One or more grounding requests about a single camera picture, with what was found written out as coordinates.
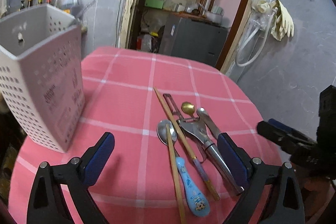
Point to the grey cabinet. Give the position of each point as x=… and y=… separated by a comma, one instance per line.
x=193, y=40

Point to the small gold spoon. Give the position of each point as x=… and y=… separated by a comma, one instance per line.
x=188, y=108

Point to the wooden chopstick patterned end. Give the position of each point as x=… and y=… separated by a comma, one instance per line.
x=171, y=114

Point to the yellow rubber gloves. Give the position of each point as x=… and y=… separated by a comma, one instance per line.
x=283, y=23

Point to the pink plaid tablecloth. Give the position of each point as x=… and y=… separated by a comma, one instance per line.
x=120, y=87

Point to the green storage box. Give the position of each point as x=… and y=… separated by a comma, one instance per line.
x=154, y=4

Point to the wide steel Y peeler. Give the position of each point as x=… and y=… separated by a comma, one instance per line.
x=197, y=128

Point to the blue cartoon handle spoon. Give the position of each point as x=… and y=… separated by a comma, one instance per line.
x=195, y=199

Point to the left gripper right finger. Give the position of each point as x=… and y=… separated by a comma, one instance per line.
x=284, y=203

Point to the wire handle swivel peeler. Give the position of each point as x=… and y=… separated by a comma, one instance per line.
x=174, y=108

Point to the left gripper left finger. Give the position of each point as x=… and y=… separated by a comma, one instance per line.
x=47, y=203

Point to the white perforated utensil basket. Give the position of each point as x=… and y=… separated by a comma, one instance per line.
x=41, y=79

